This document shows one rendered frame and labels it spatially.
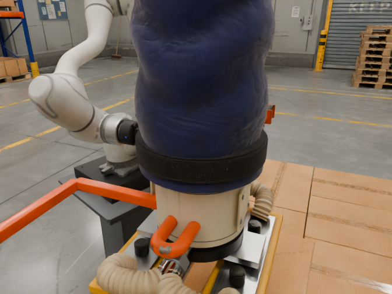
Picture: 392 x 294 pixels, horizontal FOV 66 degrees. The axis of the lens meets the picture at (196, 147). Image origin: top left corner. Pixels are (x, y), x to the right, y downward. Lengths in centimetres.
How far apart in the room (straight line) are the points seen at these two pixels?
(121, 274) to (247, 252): 23
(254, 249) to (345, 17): 999
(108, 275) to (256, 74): 37
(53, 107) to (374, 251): 145
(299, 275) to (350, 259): 76
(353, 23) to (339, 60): 106
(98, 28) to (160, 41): 81
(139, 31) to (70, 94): 45
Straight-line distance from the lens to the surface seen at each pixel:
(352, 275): 151
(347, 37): 1045
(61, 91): 84
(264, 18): 43
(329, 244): 162
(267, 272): 61
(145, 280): 49
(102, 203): 146
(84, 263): 231
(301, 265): 87
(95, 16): 124
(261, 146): 48
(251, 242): 62
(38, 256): 248
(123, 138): 91
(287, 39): 1065
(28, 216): 60
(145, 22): 43
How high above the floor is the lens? 153
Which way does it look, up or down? 24 degrees down
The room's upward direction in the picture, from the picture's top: straight up
